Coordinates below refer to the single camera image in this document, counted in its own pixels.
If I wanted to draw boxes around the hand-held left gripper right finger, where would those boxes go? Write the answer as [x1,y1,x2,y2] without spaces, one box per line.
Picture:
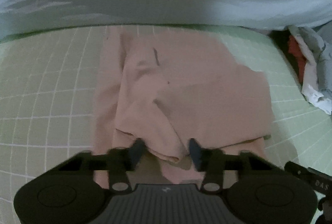
[188,138,280,193]

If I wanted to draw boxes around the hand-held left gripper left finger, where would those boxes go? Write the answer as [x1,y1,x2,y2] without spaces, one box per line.
[58,138,146,192]

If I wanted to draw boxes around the beige pants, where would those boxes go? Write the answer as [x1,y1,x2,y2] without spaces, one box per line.
[92,30,273,185]

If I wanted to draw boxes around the green grid bed sheet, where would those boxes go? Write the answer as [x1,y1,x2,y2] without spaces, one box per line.
[0,24,332,224]

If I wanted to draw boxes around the white grey cloth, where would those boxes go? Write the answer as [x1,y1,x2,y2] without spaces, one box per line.
[287,25,332,115]

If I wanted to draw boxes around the red cloth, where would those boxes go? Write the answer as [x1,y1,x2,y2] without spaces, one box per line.
[287,36,308,84]

